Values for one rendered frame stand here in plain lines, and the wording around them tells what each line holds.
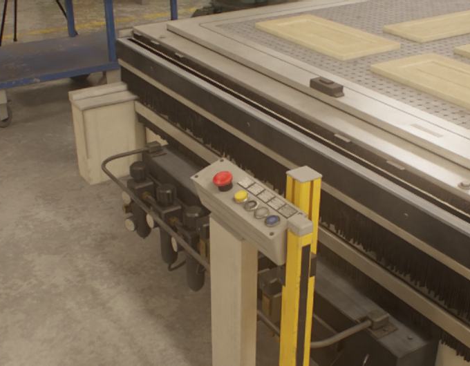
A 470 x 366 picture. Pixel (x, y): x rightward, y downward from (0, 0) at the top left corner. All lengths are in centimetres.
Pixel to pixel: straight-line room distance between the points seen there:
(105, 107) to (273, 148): 92
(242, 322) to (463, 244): 48
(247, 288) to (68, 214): 183
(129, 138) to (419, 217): 147
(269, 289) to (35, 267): 131
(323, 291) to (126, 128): 124
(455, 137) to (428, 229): 30
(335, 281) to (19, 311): 126
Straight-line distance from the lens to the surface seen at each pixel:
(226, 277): 140
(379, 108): 183
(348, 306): 166
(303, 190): 121
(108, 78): 424
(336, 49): 228
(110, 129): 263
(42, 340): 242
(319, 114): 183
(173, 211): 219
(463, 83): 203
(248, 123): 194
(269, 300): 173
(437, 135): 169
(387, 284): 163
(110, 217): 305
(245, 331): 144
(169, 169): 229
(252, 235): 124
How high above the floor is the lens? 152
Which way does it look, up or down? 27 degrees down
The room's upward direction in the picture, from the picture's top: straight up
